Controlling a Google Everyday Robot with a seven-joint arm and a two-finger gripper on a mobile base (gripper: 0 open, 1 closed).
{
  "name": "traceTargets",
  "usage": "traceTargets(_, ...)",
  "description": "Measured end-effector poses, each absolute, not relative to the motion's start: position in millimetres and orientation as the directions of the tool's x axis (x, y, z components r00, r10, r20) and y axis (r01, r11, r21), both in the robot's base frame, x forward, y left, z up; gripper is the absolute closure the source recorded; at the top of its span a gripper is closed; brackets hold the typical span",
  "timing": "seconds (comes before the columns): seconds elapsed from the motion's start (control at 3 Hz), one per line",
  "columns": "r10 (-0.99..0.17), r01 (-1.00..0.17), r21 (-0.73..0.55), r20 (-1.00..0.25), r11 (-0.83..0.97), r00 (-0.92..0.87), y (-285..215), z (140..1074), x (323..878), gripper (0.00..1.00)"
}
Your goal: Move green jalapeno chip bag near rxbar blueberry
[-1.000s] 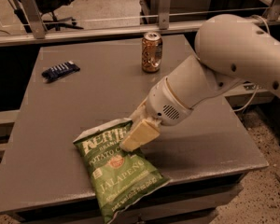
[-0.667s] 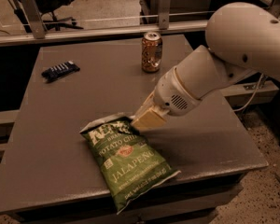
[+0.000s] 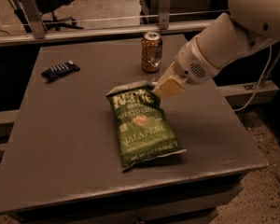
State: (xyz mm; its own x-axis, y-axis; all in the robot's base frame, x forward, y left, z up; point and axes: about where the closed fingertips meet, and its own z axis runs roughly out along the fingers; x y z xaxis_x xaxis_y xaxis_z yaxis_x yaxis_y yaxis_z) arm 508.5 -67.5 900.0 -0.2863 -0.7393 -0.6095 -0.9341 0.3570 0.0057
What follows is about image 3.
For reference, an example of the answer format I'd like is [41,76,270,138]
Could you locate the dark blue rxbar wrapper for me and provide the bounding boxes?
[41,61,80,83]

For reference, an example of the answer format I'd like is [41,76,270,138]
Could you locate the orange soda can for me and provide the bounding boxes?
[142,32,162,73]

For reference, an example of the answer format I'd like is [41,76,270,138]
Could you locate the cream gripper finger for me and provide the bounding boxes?
[155,77,187,99]
[153,63,176,92]

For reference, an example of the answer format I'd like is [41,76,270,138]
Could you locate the white cable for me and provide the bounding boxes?
[232,44,280,113]

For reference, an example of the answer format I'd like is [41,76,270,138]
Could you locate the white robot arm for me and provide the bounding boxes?
[153,0,280,99]

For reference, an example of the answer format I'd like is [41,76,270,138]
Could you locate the green jalapeno chip bag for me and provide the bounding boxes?
[106,80,186,170]

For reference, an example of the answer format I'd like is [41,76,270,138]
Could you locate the grey metal railing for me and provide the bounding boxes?
[0,0,227,47]

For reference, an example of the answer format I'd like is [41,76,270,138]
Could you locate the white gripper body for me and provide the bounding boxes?
[174,35,221,85]

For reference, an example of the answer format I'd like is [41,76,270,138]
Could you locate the black office chair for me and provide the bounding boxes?
[12,0,84,33]

